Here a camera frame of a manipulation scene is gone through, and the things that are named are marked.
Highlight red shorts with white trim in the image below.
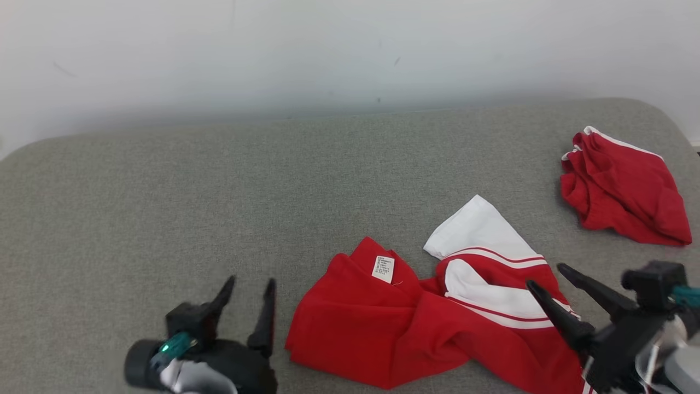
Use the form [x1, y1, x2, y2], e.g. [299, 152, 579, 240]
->
[560, 126, 693, 247]

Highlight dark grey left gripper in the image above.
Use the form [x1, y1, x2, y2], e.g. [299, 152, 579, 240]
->
[189, 275, 278, 394]

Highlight grey fabric sofa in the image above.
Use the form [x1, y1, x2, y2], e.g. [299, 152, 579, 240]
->
[0, 97, 700, 394]

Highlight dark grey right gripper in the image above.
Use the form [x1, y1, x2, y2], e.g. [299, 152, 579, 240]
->
[526, 263, 670, 394]

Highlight red Bulls 23 jersey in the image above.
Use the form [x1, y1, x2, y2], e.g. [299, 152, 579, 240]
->
[284, 195, 597, 394]

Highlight teal cable connector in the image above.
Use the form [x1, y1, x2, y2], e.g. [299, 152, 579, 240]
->
[150, 332, 197, 370]
[670, 285, 700, 308]

